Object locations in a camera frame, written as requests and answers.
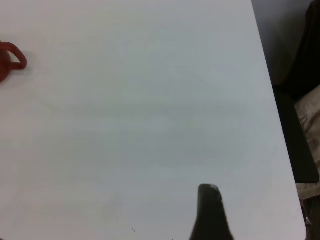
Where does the red ceramic mug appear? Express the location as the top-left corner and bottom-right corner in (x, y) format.
(0, 39), (28, 84)

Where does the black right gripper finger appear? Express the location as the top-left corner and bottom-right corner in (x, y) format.
(188, 183), (236, 240)

